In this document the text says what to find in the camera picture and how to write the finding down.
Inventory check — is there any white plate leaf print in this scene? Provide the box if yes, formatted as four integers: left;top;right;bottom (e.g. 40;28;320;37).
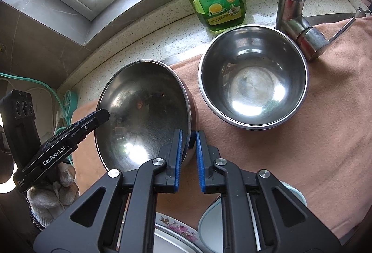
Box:
154;230;201;253

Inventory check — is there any pink towel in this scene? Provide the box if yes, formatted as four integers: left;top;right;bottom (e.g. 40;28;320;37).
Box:
71;16;372;245

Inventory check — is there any person's left hand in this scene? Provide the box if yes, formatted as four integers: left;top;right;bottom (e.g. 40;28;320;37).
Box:
26;165;80;228

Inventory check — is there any teal cable reel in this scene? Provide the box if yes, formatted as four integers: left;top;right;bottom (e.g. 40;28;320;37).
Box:
60;90;80;123

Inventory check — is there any teal hose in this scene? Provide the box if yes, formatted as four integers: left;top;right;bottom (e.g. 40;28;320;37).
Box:
0;72;76;166

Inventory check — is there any large steel bowl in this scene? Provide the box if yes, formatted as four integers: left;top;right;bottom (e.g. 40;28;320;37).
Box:
94;60;199;174

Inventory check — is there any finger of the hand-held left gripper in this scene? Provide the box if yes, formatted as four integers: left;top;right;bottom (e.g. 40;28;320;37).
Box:
54;109;110;144

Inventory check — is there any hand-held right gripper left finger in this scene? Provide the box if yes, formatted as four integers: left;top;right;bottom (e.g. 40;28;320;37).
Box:
33;128;183;253

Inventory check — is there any light blue ceramic bowl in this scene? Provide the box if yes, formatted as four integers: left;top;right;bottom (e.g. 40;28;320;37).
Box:
198;180;308;253

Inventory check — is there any ring light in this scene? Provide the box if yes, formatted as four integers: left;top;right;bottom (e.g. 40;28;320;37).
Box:
0;116;15;194

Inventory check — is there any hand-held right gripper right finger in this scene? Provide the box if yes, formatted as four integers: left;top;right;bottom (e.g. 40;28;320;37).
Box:
196;130;342;253

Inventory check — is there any white plate purple blossom print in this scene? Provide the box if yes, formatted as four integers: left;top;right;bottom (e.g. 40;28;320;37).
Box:
155;212;201;243

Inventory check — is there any small steel bowl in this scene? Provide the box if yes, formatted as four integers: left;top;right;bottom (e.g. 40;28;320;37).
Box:
198;24;309;128

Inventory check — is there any chrome faucet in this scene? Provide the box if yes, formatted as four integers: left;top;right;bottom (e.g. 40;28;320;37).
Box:
275;0;357;63

